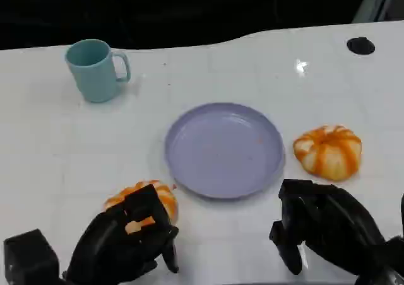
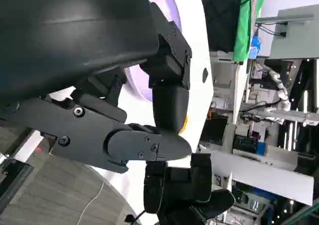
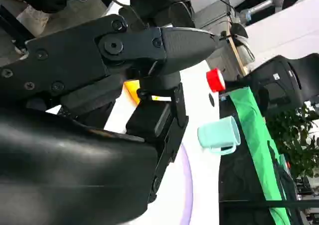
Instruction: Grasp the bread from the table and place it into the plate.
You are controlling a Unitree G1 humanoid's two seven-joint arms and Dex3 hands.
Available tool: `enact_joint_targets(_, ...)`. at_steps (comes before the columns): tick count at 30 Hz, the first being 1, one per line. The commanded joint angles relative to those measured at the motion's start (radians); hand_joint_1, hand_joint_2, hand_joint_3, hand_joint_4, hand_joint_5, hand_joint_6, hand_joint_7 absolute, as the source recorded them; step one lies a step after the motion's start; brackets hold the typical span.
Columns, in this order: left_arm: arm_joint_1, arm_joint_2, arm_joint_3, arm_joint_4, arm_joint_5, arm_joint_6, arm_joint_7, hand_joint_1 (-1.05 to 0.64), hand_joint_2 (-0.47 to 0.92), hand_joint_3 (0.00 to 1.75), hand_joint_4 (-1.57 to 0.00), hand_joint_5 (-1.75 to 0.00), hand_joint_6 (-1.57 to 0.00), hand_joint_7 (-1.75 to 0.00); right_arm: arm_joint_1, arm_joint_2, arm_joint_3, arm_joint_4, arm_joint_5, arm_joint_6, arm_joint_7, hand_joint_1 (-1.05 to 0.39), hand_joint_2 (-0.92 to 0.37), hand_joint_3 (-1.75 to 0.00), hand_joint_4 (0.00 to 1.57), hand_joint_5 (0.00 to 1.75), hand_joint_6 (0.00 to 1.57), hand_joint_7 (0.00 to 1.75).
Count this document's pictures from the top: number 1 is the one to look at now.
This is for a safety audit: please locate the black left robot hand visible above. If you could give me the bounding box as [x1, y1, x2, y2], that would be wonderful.
[62, 183, 180, 285]

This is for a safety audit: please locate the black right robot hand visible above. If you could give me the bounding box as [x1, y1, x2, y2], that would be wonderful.
[268, 178, 388, 276]

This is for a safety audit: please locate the orange and white toy bread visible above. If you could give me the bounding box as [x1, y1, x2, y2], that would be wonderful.
[103, 180, 179, 235]
[292, 124, 363, 182]

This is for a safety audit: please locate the lilac plate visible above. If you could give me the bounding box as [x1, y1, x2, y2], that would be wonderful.
[164, 102, 286, 201]

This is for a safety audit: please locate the pale green mug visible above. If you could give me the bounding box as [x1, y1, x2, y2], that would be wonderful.
[64, 38, 132, 104]

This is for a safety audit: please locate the black round table grommet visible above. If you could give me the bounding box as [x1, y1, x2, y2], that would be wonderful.
[346, 37, 376, 57]

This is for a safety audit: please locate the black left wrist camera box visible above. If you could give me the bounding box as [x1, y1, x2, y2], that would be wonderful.
[3, 229, 61, 285]

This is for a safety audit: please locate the grey metal frame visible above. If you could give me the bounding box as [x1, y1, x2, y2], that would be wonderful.
[351, 0, 404, 23]

